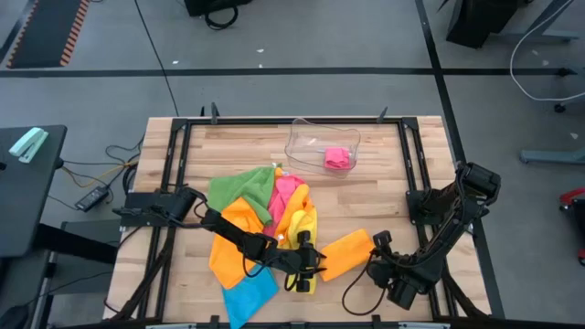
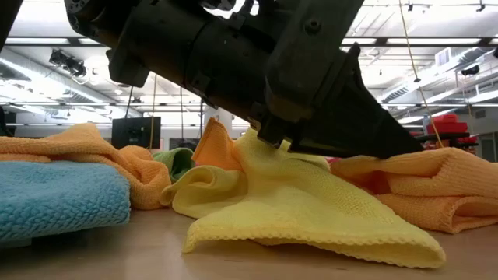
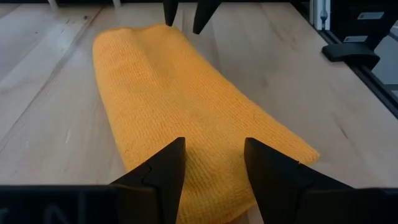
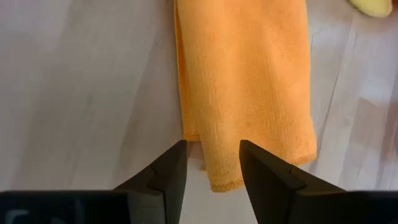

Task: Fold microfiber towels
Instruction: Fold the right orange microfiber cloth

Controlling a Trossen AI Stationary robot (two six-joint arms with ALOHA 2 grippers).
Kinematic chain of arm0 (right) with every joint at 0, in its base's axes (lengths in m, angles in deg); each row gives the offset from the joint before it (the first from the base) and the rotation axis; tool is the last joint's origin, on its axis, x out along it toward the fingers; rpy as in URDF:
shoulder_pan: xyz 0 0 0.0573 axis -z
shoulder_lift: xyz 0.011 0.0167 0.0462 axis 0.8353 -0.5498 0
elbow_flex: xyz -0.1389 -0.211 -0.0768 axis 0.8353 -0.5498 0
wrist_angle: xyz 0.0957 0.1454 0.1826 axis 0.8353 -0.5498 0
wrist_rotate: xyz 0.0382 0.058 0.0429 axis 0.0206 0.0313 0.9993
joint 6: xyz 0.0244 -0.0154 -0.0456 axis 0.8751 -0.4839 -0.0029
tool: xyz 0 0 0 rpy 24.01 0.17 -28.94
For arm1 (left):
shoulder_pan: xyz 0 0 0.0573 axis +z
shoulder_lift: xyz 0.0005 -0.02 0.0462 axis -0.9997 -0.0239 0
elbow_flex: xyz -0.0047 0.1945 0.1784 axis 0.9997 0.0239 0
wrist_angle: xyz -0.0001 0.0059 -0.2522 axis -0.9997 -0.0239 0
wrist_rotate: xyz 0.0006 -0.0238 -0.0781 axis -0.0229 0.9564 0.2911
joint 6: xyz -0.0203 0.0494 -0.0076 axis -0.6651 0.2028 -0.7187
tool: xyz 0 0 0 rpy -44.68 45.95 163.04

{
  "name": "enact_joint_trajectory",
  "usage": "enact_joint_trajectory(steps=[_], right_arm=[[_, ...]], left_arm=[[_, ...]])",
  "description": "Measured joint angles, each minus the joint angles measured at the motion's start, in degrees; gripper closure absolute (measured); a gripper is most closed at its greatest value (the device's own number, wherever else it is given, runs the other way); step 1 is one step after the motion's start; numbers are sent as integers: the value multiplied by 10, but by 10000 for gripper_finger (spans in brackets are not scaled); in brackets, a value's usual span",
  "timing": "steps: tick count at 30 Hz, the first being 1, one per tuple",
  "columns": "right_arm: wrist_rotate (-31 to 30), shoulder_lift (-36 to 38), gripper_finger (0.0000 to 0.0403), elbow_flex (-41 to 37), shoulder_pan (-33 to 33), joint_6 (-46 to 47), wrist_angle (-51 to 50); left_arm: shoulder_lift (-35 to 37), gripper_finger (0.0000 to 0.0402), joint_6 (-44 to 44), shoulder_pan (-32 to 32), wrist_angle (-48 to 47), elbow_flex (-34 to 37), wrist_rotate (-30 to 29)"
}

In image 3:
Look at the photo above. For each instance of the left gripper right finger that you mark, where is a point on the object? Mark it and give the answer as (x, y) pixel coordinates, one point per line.
(273, 180)

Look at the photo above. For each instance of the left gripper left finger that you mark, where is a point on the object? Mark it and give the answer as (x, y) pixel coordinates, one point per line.
(161, 183)

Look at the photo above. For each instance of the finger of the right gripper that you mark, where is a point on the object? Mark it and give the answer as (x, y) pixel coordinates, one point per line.
(170, 11)
(203, 14)

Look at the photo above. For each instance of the orange microfiber towel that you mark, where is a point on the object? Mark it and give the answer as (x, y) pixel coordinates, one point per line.
(186, 109)

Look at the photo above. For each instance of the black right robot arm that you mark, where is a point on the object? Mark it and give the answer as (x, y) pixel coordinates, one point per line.
(357, 31)

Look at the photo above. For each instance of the black aluminium table frame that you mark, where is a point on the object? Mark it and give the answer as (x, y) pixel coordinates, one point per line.
(381, 93)

